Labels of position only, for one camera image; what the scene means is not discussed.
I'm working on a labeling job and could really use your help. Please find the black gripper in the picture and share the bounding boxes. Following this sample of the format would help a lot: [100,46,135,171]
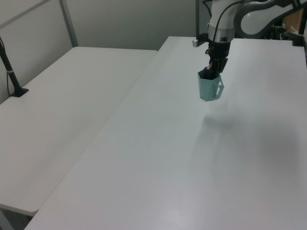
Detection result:
[203,40,232,79]

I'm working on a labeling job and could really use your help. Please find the teal hexagonal cup with handle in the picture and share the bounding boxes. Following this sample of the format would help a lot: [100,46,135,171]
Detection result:
[197,69,225,103]

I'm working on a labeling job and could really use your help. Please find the wooden board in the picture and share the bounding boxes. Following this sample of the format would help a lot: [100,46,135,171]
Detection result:
[283,9,304,34]

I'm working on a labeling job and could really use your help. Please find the black pole stand with base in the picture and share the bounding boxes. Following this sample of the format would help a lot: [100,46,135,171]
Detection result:
[0,35,29,98]

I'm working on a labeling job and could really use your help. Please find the black cable on robot arm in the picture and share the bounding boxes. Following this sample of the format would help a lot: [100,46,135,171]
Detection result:
[214,0,243,43]

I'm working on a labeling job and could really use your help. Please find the grey metal corner post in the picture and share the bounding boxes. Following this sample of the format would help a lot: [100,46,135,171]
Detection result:
[194,0,201,37]

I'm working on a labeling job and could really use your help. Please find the black clamp mount with pole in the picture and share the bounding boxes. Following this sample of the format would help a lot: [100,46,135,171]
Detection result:
[282,18,307,47]

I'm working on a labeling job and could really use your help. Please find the grey metal partition post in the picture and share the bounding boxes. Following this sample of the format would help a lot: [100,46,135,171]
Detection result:
[59,0,79,47]

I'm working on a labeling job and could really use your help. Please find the thin black cable on pole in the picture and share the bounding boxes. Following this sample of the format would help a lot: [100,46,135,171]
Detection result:
[6,71,12,96]

